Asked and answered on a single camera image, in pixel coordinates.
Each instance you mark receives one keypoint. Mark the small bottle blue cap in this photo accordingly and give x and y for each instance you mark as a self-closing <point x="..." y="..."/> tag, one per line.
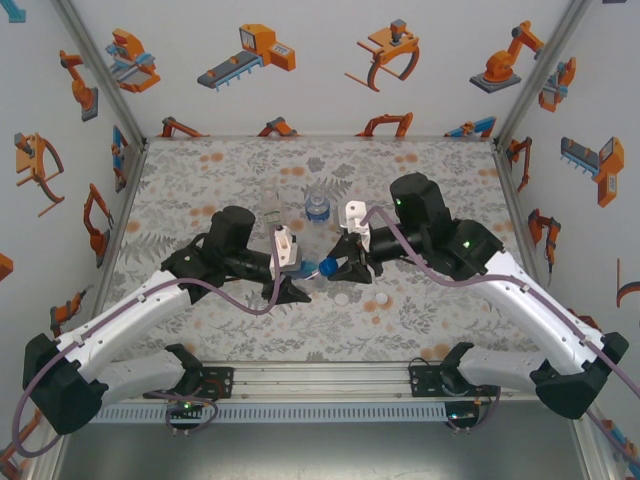
<point x="305" y="272"/>

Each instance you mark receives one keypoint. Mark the clear bottle dark blue label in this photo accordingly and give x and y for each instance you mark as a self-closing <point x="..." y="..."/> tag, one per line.
<point x="317" y="207"/>

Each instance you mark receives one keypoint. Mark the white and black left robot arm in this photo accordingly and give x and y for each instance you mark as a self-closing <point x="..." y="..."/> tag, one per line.
<point x="130" y="315"/>

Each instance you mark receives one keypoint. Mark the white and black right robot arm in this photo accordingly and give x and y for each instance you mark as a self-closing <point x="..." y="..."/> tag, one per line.
<point x="540" y="310"/>

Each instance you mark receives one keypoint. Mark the floral patterned table mat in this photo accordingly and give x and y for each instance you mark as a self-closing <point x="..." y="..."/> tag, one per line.
<point x="320" y="340"/>

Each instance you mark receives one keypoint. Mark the green-lit circuit board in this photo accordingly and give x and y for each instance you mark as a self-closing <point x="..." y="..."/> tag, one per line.
<point x="185" y="409"/>
<point x="461" y="415"/>

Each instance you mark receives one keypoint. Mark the aluminium front rail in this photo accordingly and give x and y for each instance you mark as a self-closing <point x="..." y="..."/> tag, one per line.
<point x="320" y="382"/>

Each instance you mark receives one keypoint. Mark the aluminium side rail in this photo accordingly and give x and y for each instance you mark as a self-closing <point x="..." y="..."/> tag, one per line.
<point x="127" y="202"/>
<point x="522" y="225"/>

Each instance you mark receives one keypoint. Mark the aluminium frame post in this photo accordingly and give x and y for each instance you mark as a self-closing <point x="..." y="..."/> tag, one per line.
<point x="100" y="75"/>
<point x="545" y="75"/>
<point x="595" y="450"/>
<point x="47" y="462"/>

